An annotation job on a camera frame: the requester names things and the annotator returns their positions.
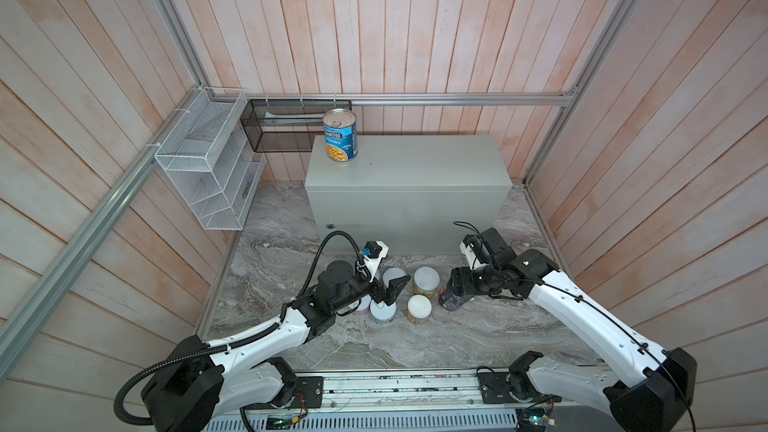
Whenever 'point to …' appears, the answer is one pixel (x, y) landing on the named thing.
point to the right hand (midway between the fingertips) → (459, 283)
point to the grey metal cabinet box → (419, 194)
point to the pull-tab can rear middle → (392, 273)
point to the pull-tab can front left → (364, 304)
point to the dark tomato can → (450, 300)
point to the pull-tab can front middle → (382, 312)
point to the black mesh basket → (287, 125)
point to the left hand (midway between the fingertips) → (396, 272)
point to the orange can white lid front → (419, 308)
